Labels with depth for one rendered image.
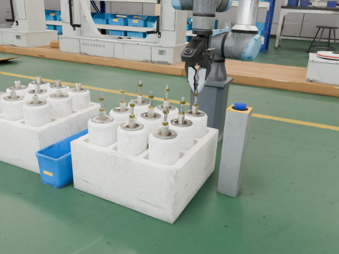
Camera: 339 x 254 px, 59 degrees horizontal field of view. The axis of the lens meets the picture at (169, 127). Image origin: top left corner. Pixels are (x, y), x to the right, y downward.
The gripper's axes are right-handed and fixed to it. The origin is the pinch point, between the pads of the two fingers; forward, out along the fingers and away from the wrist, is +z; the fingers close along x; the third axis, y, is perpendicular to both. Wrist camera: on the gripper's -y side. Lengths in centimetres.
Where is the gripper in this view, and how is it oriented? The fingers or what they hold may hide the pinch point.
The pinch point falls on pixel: (195, 89)
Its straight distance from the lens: 108.7
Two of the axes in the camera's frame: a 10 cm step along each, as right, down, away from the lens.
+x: -9.1, -1.9, 3.7
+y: 4.2, -3.1, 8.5
